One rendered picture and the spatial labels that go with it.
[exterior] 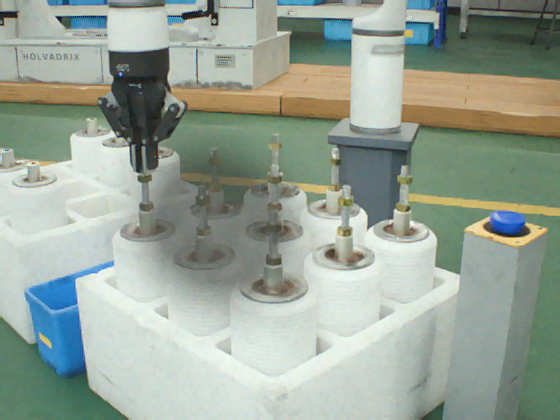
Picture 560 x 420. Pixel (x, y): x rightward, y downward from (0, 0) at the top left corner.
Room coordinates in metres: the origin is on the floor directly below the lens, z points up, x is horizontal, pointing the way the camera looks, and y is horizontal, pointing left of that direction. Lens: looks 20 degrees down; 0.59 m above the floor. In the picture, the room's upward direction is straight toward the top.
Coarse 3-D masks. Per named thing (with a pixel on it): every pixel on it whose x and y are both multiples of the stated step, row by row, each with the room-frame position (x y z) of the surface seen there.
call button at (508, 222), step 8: (496, 216) 0.71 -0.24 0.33; (504, 216) 0.71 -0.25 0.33; (512, 216) 0.71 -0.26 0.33; (520, 216) 0.71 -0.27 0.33; (496, 224) 0.70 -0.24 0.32; (504, 224) 0.70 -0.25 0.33; (512, 224) 0.69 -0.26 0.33; (520, 224) 0.70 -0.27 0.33; (504, 232) 0.70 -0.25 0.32; (512, 232) 0.70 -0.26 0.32
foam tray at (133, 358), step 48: (96, 288) 0.84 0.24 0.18; (432, 288) 0.88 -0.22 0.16; (96, 336) 0.84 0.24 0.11; (144, 336) 0.75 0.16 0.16; (192, 336) 0.72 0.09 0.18; (336, 336) 0.72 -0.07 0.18; (384, 336) 0.72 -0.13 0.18; (432, 336) 0.80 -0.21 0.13; (96, 384) 0.85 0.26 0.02; (144, 384) 0.76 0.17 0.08; (192, 384) 0.69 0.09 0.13; (240, 384) 0.63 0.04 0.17; (288, 384) 0.62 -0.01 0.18; (336, 384) 0.66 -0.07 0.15; (384, 384) 0.73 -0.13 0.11; (432, 384) 0.81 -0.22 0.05
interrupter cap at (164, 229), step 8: (128, 224) 0.88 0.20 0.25; (136, 224) 0.89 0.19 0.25; (160, 224) 0.89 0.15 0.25; (168, 224) 0.89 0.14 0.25; (120, 232) 0.85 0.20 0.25; (128, 232) 0.86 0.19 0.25; (136, 232) 0.86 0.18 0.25; (160, 232) 0.86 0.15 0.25; (168, 232) 0.86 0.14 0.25; (128, 240) 0.84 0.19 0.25; (136, 240) 0.83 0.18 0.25; (144, 240) 0.83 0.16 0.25; (152, 240) 0.83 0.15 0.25; (160, 240) 0.84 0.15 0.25
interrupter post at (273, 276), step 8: (264, 264) 0.70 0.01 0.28; (264, 272) 0.70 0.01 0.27; (272, 272) 0.69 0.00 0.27; (280, 272) 0.69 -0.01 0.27; (264, 280) 0.70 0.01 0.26; (272, 280) 0.69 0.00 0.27; (280, 280) 0.69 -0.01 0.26; (264, 288) 0.70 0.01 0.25; (272, 288) 0.69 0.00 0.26; (280, 288) 0.69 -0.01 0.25
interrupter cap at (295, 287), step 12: (252, 276) 0.72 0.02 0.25; (288, 276) 0.73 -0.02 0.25; (300, 276) 0.72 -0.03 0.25; (240, 288) 0.69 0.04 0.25; (252, 288) 0.69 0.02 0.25; (288, 288) 0.70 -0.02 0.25; (300, 288) 0.69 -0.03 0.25; (252, 300) 0.67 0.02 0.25; (264, 300) 0.66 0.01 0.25; (276, 300) 0.66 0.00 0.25; (288, 300) 0.67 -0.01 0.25
